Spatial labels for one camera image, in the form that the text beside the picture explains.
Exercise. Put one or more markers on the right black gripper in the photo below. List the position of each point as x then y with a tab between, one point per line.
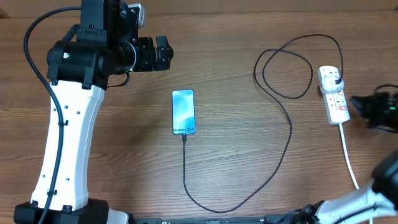
360	104

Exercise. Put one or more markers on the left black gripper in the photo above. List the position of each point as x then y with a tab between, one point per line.
148	63

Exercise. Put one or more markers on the Samsung Galaxy smartphone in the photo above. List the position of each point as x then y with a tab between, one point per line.
183	112

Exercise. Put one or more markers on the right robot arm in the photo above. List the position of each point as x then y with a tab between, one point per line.
379	197

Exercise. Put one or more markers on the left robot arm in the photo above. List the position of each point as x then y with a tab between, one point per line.
105	42

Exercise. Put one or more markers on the white charger plug adapter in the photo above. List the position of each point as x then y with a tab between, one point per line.
329	85

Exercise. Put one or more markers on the white power strip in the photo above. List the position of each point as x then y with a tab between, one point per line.
335	103

